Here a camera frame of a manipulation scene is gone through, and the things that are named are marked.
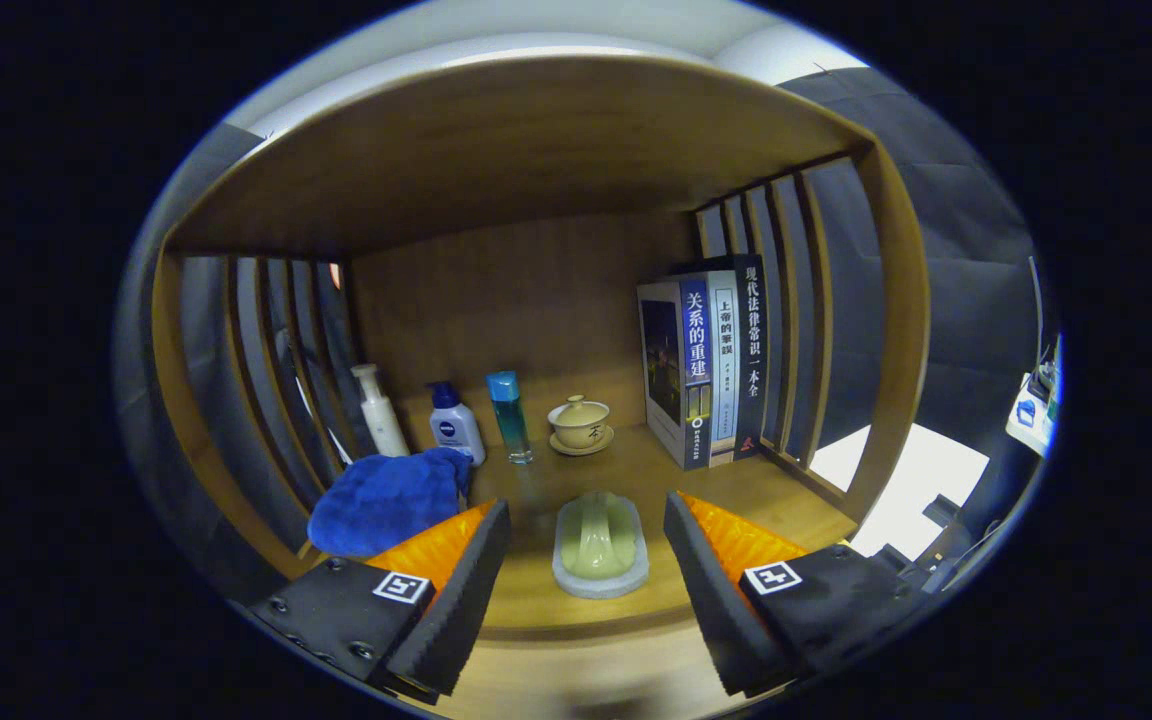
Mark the white box unit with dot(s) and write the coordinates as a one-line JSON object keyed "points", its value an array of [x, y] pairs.
{"points": [[916, 480]]}

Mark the small blue item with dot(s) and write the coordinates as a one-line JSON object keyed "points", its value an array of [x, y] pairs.
{"points": [[1026, 411]]}

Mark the wooden cabinet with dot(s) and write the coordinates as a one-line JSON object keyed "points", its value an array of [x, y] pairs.
{"points": [[496, 150]]}

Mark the black backdrop cloth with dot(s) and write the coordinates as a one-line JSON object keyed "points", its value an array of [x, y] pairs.
{"points": [[956, 250]]}

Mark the blue towel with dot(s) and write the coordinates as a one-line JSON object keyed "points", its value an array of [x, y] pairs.
{"points": [[386, 500]]}

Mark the beige lidded teacup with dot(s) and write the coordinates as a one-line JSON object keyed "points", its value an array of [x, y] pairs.
{"points": [[580, 428]]}

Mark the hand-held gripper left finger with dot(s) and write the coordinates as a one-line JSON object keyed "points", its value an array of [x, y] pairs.
{"points": [[461, 600]]}

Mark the teal blue bottle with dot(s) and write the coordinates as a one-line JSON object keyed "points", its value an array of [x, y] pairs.
{"points": [[511, 420]]}

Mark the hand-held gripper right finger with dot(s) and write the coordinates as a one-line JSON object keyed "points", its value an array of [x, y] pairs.
{"points": [[711, 600]]}

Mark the black spine book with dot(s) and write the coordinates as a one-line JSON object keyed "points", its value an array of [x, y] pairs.
{"points": [[751, 350]]}

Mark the white wall shelf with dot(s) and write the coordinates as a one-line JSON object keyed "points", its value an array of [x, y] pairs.
{"points": [[1028, 432]]}

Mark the white pump bottle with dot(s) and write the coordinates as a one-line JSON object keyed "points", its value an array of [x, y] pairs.
{"points": [[383, 425]]}

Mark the white bottle with blue cap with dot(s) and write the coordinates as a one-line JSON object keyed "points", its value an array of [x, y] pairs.
{"points": [[456, 430]]}

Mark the white spine book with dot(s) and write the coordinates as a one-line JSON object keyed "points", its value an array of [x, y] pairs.
{"points": [[724, 380]]}

